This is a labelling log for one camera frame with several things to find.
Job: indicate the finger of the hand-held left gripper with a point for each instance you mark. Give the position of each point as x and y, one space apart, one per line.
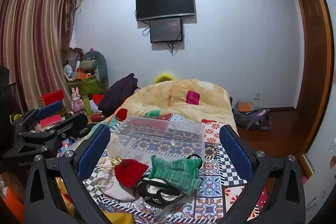
50 109
76 122

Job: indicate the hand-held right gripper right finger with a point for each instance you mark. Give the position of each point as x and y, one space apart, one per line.
235 151

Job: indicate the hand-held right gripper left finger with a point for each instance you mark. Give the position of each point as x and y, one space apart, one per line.
90 153

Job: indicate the red felt pouch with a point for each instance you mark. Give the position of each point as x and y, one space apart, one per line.
131 172

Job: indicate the green knit gloves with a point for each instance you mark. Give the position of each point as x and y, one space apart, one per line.
174 172

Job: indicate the clear plastic storage bin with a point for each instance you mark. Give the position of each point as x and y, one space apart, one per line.
162 134

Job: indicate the pink book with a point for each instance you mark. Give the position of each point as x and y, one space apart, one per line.
50 121

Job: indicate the red box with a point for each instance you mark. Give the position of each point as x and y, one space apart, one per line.
51 98

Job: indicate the green bottle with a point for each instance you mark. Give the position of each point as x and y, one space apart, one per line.
87 107

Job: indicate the pink bunny figure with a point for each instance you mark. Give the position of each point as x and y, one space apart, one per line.
77 102

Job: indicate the red jar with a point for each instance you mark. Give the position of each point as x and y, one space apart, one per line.
97 117

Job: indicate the gold ribbon bow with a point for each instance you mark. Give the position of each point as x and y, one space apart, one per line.
114 163

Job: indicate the patterned tile print blanket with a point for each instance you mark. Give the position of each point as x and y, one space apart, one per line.
212 182

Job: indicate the green storage box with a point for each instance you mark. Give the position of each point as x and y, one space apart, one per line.
88 86

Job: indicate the grey purple backpack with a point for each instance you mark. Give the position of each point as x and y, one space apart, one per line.
249 116

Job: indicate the white cloth pouch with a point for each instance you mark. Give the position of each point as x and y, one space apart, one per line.
113 188

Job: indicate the small white fan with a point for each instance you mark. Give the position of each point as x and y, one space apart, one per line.
68 71

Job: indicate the dark purple jacket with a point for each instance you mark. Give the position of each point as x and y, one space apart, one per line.
120 92

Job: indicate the teal plush toy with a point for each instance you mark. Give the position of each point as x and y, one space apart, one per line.
101 64

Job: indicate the striped red curtain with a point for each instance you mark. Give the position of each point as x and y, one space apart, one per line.
34 43

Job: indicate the yellow cloth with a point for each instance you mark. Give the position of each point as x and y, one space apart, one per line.
118 217

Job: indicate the clear plastic wrapper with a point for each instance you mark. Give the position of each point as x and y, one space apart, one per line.
148 209

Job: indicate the yellow patchwork quilt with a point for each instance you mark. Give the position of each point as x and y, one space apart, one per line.
162 98

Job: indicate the yellow plush toy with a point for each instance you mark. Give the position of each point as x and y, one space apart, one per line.
164 77

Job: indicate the white wall socket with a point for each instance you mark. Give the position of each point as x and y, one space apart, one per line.
257 96

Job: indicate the wooden door frame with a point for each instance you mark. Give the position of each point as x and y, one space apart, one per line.
313 56

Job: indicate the small black wall monitor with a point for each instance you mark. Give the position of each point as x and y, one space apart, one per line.
166 30

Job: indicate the wall-mounted black television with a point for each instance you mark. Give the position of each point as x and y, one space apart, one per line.
165 2

